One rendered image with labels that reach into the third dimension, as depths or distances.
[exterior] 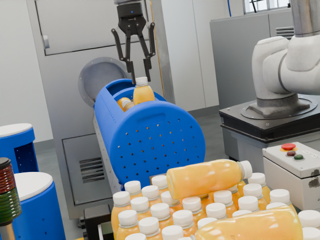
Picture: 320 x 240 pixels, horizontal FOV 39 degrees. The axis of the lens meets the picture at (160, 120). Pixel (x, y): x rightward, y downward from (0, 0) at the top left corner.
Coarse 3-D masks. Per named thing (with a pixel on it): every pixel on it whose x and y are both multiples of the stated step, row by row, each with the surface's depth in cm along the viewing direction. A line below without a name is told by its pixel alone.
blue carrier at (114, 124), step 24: (120, 96) 165; (120, 120) 128; (144, 120) 127; (168, 120) 128; (192, 120) 130; (120, 144) 127; (144, 144) 128; (168, 144) 130; (192, 144) 131; (120, 168) 128; (144, 168) 129; (168, 168) 131
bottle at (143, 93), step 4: (140, 84) 135; (144, 84) 135; (148, 84) 136; (136, 88) 136; (140, 88) 135; (144, 88) 135; (148, 88) 135; (136, 92) 135; (140, 92) 134; (144, 92) 134; (148, 92) 135; (152, 92) 136; (136, 96) 135; (140, 96) 134; (144, 96) 134; (148, 96) 134; (152, 96) 136; (136, 100) 135; (140, 100) 134; (144, 100) 134; (148, 100) 134; (136, 104) 135
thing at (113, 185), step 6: (96, 126) 293; (96, 132) 286; (102, 144) 238; (102, 150) 233; (102, 156) 229; (108, 162) 202; (108, 168) 199; (108, 174) 195; (114, 180) 174; (114, 186) 169; (114, 192) 169
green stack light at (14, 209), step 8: (8, 192) 75; (16, 192) 77; (0, 200) 74; (8, 200) 75; (16, 200) 77; (0, 208) 75; (8, 208) 75; (16, 208) 77; (0, 216) 75; (8, 216) 75; (16, 216) 77
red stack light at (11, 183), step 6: (6, 168) 75; (12, 168) 77; (0, 174) 74; (6, 174) 75; (12, 174) 77; (0, 180) 74; (6, 180) 75; (12, 180) 76; (0, 186) 74; (6, 186) 75; (12, 186) 76; (0, 192) 74
